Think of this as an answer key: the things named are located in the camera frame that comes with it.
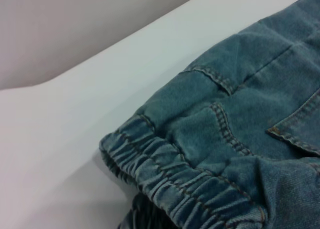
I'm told blue denim shorts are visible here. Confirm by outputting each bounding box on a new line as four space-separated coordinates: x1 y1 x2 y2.
98 0 320 229

